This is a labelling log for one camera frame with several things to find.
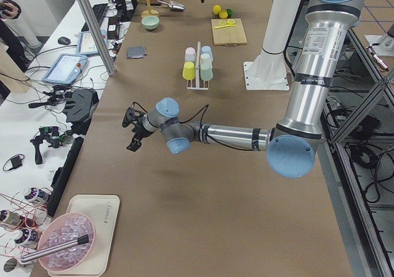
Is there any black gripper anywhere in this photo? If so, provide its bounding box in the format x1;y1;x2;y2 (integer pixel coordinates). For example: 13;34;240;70
121;107;147;151

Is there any pink plastic cup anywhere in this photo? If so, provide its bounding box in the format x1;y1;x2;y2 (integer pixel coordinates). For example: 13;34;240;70
184;47;196;63

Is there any green plastic cup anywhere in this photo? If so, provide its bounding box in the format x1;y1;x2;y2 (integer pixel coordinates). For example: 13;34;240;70
200;63;213;81

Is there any blue plastic cup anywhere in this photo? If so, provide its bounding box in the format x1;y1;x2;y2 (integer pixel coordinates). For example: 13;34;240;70
201;46;213;62

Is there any white plastic cup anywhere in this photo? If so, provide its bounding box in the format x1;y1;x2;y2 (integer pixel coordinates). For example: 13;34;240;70
200;53;212;66

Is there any yellow plastic cup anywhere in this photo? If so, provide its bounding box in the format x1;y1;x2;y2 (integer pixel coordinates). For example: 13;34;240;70
182;62;195;81

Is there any yellow lemon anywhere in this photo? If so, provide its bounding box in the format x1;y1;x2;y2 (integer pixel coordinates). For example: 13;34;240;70
212;4;222;15
219;10;228;19

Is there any silver metal scoop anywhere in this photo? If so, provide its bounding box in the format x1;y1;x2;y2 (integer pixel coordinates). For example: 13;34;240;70
158;0;185;12

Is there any green lime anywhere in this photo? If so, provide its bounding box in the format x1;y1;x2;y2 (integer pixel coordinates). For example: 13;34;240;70
226;9;233;17

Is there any yellow plastic knife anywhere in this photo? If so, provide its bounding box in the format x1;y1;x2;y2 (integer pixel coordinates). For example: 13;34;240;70
214;24;236;30

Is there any bamboo cutting board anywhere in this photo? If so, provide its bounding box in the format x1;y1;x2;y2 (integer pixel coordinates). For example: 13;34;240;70
211;18;247;46

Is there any green bowl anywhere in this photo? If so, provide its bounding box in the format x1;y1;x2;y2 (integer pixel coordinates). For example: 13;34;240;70
141;15;160;31

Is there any grey folded cloth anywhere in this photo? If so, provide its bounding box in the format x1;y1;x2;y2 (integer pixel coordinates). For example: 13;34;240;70
127;45;147;59

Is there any beige plastic tray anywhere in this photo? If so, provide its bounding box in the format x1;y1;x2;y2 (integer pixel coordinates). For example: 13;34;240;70
39;195;120;276

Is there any blue teach pendant tablet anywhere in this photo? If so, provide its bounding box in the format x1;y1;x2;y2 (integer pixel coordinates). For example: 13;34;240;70
42;54;88;85

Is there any black keyboard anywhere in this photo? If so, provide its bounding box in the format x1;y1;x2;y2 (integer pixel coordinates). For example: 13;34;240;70
92;3;108;26

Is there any black computer mouse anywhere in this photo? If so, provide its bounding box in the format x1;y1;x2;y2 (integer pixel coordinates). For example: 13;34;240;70
57;36;71;46

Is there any pink bowl of ice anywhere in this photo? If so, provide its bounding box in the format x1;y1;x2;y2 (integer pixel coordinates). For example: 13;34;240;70
38;212;95;272

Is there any silver metal muddler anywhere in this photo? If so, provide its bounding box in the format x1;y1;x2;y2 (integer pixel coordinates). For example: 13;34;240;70
20;234;89;263

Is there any white wire cup holder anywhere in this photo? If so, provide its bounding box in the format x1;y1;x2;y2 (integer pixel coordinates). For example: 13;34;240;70
187;41;209;90

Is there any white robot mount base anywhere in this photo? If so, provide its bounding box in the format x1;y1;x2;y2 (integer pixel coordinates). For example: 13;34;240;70
243;0;308;91

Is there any aluminium frame post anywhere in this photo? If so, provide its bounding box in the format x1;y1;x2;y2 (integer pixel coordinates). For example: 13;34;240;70
77;0;115;76

